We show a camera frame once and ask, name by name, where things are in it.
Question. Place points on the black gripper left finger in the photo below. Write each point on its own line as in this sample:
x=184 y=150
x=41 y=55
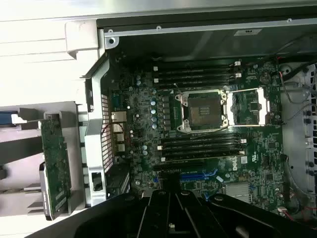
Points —
x=128 y=218

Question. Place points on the white plastic corner bracket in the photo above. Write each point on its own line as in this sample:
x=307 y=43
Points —
x=81 y=37

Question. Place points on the silver ethernet port block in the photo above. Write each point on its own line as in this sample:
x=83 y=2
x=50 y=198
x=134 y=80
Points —
x=119 y=116

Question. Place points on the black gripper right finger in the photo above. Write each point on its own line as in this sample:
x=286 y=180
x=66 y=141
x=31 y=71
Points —
x=223 y=218

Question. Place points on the grey plastic parts rack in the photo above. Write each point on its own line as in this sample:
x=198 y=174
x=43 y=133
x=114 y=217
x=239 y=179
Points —
x=19 y=143

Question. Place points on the round coin battery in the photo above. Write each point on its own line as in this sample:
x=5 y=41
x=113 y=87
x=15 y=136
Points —
x=266 y=78

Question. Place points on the grey case sticker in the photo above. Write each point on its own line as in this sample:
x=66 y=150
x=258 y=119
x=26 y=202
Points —
x=248 y=32

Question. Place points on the grey metal PC case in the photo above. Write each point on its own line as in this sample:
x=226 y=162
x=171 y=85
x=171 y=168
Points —
x=198 y=42

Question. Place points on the silver USB port block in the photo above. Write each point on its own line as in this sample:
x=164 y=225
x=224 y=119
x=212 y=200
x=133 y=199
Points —
x=119 y=138
x=120 y=147
x=118 y=128

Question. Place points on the silver CPU socket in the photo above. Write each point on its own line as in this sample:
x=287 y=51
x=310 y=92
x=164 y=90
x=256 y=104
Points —
x=201 y=110

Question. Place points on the blue expansion slot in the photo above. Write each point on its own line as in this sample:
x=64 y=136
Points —
x=193 y=178

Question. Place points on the green motherboard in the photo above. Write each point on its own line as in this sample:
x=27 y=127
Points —
x=262 y=153

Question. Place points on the silver socket cover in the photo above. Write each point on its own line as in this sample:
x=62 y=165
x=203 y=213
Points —
x=247 y=94

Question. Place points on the blue plastic piece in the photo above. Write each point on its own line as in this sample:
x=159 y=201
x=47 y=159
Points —
x=7 y=118

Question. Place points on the silver chipset heat sink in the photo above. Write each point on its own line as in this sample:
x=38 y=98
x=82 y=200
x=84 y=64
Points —
x=237 y=190

